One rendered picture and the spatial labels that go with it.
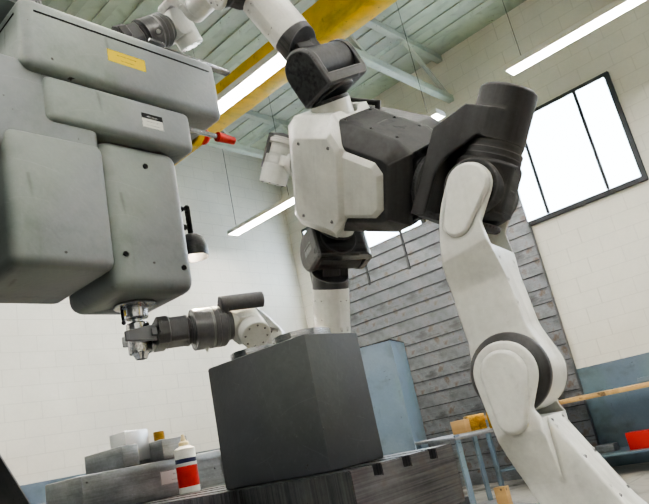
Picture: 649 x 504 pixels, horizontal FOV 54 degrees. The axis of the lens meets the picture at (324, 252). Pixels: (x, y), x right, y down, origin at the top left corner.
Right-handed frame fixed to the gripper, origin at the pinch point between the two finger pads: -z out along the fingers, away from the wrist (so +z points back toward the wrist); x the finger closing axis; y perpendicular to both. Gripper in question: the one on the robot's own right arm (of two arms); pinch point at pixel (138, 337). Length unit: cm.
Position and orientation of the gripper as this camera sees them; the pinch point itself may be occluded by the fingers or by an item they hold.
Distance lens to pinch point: 136.8
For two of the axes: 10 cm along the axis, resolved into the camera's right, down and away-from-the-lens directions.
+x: 3.6, -3.4, -8.7
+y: 2.2, 9.4, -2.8
